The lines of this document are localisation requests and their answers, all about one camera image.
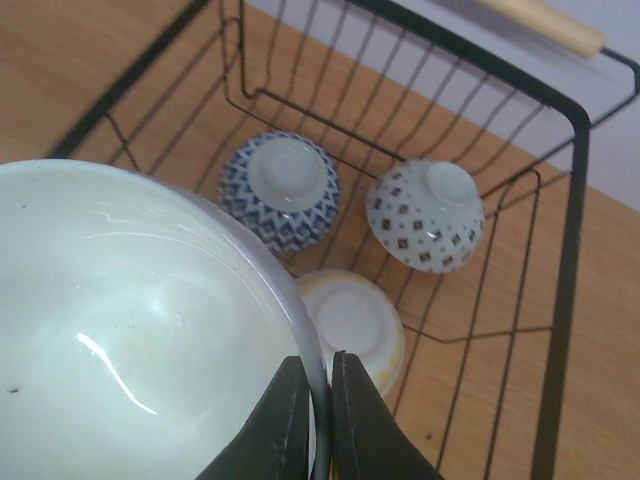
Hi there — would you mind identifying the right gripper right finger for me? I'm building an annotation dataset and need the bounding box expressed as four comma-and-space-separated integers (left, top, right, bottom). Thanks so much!
331, 351, 441, 480

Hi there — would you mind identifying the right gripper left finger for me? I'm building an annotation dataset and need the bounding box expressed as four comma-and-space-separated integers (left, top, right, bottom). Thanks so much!
197, 356, 309, 480

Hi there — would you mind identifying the black wire dish rack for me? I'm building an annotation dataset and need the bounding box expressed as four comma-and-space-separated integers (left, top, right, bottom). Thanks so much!
51, 1, 609, 479

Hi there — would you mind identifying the red patterned bowl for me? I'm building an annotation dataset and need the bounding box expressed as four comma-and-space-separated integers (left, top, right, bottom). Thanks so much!
218, 131, 341, 254

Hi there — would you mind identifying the white bowl with brown diamonds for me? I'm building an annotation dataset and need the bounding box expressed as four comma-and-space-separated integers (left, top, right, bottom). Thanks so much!
366, 159, 485, 274

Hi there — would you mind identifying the teal yellow sun bowl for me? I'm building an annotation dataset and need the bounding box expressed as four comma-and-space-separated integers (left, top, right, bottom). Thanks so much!
297, 269, 405, 396

